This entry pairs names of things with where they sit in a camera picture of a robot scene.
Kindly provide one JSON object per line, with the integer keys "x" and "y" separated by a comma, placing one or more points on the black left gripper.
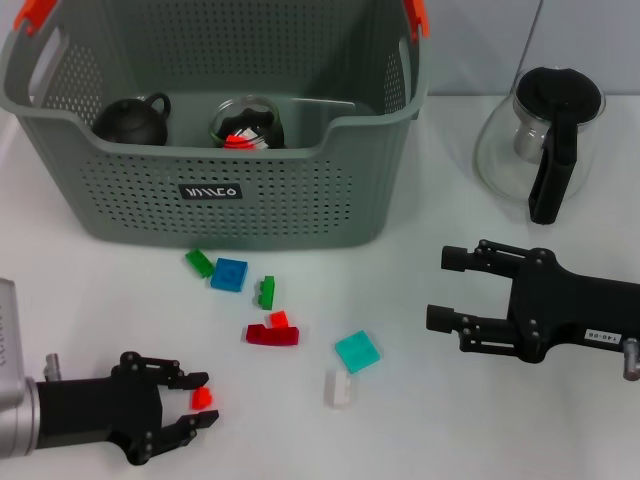
{"x": 100, "y": 410}

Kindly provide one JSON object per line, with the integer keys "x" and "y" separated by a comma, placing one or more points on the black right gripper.
{"x": 562, "y": 305}

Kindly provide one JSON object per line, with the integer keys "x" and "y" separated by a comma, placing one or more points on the orange-red small toy brick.
{"x": 201, "y": 398}
{"x": 278, "y": 317}

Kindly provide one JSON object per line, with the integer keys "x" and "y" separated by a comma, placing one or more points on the dark red toy brick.
{"x": 272, "y": 335}

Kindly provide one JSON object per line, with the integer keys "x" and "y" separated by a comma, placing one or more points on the blue toy brick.
{"x": 229, "y": 274}

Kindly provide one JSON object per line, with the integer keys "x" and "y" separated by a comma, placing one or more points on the green narrow toy brick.
{"x": 267, "y": 292}

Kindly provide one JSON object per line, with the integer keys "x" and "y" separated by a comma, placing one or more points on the green wide toy brick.
{"x": 200, "y": 261}

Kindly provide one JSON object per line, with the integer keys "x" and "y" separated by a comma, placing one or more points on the orange-red long toy brick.
{"x": 235, "y": 142}

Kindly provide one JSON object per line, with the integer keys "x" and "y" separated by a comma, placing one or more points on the grey perforated storage basket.
{"x": 300, "y": 200}

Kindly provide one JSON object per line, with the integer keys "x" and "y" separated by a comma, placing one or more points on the teal toy brick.
{"x": 356, "y": 352}

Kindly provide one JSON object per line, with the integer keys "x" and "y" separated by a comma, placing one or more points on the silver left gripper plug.
{"x": 52, "y": 366}

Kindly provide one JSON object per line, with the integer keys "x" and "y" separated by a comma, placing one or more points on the translucent white toy brick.
{"x": 340, "y": 387}

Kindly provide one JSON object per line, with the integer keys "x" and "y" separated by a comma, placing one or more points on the dark clay teapot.
{"x": 130, "y": 120}

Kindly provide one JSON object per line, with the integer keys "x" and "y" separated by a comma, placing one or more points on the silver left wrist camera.
{"x": 10, "y": 330}

